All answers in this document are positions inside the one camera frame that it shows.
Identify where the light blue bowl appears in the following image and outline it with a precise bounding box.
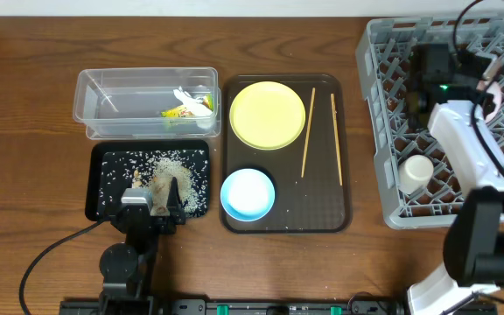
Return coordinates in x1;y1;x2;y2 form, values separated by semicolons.
220;168;276;222

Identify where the green yellow snack wrapper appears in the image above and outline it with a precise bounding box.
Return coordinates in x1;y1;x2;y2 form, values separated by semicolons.
160;94;214;118

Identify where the yellow plate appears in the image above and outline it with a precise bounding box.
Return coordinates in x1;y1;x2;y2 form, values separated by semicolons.
229;81;306;151

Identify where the white cup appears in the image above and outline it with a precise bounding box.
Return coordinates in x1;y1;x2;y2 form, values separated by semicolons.
398;155;434;194

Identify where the pink bowl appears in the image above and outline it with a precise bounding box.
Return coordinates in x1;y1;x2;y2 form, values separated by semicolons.
480;81;502;123

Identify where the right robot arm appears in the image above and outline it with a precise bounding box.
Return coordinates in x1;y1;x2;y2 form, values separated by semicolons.
406;44;504;314

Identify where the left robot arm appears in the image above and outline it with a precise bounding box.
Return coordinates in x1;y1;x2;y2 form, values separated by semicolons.
96;178;186;314

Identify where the grey dishwasher rack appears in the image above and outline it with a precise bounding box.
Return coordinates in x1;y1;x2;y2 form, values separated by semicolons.
356;14;504;229

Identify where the black tray bin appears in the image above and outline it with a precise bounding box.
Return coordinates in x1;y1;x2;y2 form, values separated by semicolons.
85;140;211;221

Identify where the clear plastic bin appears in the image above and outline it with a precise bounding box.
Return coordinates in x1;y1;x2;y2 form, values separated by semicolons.
73;66;222;140

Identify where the dark brown serving tray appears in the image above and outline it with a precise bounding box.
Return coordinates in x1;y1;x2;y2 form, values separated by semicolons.
220;73;353;234

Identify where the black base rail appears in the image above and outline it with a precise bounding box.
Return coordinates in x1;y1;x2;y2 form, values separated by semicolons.
59;299;406;315

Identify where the left black cable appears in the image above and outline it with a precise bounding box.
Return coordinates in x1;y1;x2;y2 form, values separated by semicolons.
18;218;109;315

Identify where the black cable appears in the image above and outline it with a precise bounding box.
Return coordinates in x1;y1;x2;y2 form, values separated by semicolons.
451;0;504;220
18;218;109;315

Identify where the right black cable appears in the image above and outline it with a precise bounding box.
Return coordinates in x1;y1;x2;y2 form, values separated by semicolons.
451;0;504;220

